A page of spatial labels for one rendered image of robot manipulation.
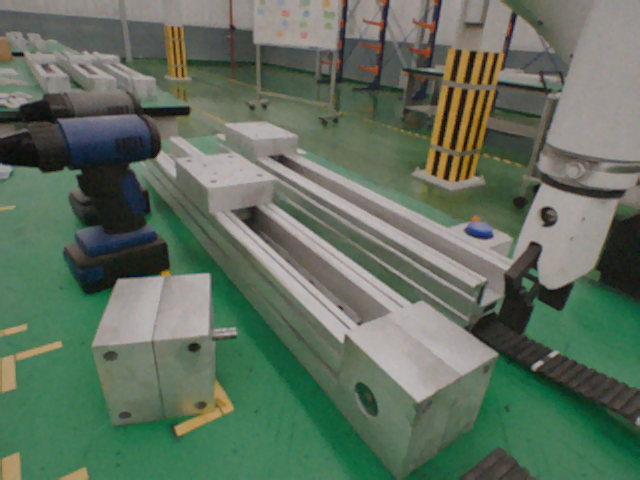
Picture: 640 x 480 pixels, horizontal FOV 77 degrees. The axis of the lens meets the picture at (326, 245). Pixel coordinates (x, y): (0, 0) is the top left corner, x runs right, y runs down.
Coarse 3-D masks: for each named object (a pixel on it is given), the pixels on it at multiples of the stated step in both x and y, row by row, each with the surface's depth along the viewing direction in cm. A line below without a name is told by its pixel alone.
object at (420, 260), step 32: (256, 160) 87; (288, 160) 90; (288, 192) 78; (320, 192) 70; (352, 192) 73; (320, 224) 71; (352, 224) 65; (384, 224) 60; (416, 224) 62; (352, 256) 65; (384, 256) 58; (416, 256) 53; (448, 256) 58; (480, 256) 53; (416, 288) 54; (448, 288) 49; (480, 288) 48
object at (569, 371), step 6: (570, 360) 46; (564, 366) 45; (570, 366) 45; (576, 366) 45; (582, 366) 45; (552, 372) 44; (558, 372) 44; (564, 372) 44; (570, 372) 44; (576, 372) 44; (582, 372) 44; (552, 378) 43; (558, 378) 43; (564, 378) 43; (570, 378) 43; (564, 384) 42
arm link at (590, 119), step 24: (600, 0) 32; (624, 0) 31; (600, 24) 32; (624, 24) 31; (576, 48) 35; (600, 48) 32; (624, 48) 31; (576, 72) 35; (600, 72) 33; (624, 72) 32; (576, 96) 35; (600, 96) 33; (624, 96) 32; (552, 120) 39; (576, 120) 35; (600, 120) 34; (624, 120) 33; (552, 144) 38; (576, 144) 35; (600, 144) 34; (624, 144) 34
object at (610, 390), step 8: (600, 384) 42; (608, 384) 42; (616, 384) 42; (624, 384) 42; (592, 392) 41; (600, 392) 41; (608, 392) 41; (616, 392) 41; (624, 392) 41; (592, 400) 40; (600, 400) 40; (608, 400) 39
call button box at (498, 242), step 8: (464, 224) 68; (456, 232) 65; (464, 232) 65; (496, 232) 66; (472, 240) 63; (480, 240) 63; (488, 240) 63; (496, 240) 63; (504, 240) 64; (512, 240) 65; (488, 248) 61; (496, 248) 62; (504, 248) 64; (504, 256) 65
